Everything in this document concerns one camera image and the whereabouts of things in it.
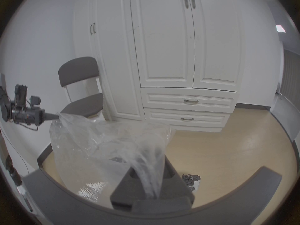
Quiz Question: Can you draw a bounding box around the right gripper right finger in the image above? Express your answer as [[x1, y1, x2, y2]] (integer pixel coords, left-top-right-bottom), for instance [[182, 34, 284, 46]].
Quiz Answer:
[[160, 154, 195, 207]]

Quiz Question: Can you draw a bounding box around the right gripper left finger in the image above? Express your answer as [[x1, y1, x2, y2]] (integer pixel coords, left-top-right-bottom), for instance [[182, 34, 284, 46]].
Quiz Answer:
[[110, 166, 151, 208]]

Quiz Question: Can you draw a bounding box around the clear plastic bag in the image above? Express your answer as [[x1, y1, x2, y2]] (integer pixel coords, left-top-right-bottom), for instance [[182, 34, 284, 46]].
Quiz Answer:
[[49, 112, 177, 204]]

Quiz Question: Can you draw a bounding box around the crumpled black plastic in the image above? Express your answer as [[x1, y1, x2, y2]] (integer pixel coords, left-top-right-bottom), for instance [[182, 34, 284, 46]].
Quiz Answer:
[[182, 173, 202, 192]]

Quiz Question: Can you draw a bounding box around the white chair dark grey seat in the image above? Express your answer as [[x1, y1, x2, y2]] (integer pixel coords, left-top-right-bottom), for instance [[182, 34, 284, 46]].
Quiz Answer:
[[58, 56, 105, 122]]

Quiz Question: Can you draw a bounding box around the white wardrobe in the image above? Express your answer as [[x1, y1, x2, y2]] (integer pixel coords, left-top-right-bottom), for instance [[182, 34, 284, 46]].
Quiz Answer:
[[72, 0, 242, 133]]

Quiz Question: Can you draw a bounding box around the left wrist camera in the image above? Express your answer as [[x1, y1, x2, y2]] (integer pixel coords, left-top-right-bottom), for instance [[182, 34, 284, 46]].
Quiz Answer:
[[30, 95, 42, 107]]

